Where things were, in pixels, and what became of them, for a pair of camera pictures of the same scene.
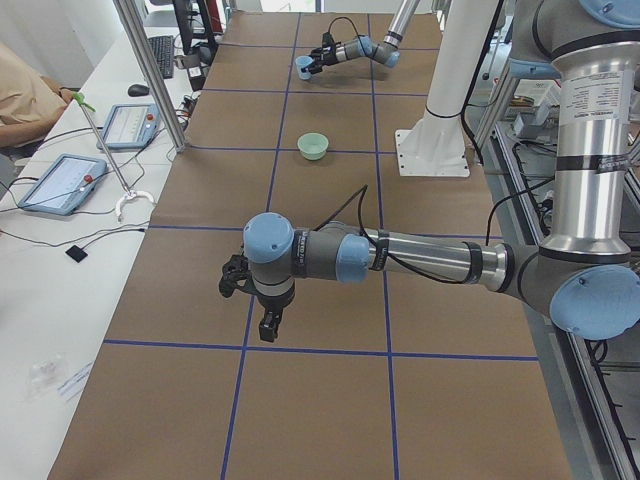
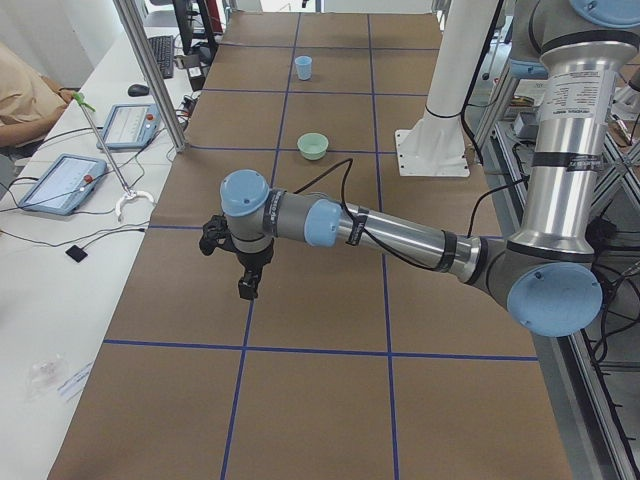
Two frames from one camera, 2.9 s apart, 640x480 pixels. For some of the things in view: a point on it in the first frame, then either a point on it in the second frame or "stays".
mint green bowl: (313, 146) stays
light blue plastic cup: (303, 61) stays
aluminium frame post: (134, 30) stays
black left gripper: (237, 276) to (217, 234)
